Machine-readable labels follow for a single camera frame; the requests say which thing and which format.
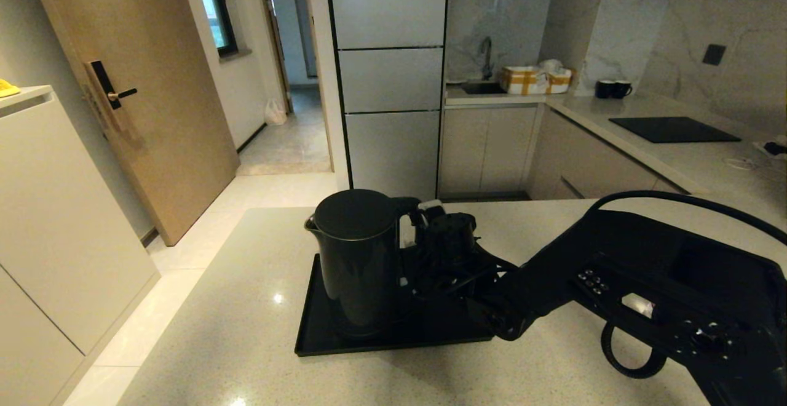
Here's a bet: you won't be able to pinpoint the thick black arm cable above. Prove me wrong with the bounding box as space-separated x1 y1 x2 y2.
584 191 787 379

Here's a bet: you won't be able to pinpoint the white power strip black plug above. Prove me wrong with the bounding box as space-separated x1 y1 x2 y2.
753 137 787 161

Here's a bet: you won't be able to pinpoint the white storage cabinet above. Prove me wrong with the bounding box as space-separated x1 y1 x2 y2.
0 86 162 406

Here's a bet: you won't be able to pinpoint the black rectangular serving tray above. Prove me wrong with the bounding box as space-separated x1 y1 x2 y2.
295 252 496 357

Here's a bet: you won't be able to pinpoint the black electric kettle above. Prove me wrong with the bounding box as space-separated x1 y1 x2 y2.
304 189 425 338

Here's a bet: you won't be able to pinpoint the cardboard box with yellow tape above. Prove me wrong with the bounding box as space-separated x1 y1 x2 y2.
499 66 549 96
545 68 574 94

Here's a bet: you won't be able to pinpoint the white plastic bag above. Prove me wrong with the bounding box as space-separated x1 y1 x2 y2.
265 98 288 126

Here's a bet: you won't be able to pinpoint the black induction cooktop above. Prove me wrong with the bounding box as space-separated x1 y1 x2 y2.
609 117 742 144

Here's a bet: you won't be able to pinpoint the light wooden door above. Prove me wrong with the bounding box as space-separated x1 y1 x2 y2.
26 0 241 247

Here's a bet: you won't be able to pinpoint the tall white cabinet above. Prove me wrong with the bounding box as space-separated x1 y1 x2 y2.
326 0 451 201

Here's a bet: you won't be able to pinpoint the black door lock with handle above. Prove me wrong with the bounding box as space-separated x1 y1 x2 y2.
84 60 139 133

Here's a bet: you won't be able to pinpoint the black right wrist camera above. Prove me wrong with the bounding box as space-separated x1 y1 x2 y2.
427 212 479 265

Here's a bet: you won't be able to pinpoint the dark framed window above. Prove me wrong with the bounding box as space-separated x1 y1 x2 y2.
192 0 239 58

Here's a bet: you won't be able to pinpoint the brown interior door frame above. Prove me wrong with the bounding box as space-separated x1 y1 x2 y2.
257 0 295 114

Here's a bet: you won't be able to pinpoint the beige kitchen base cabinets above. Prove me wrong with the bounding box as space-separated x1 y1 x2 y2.
438 105 686 202

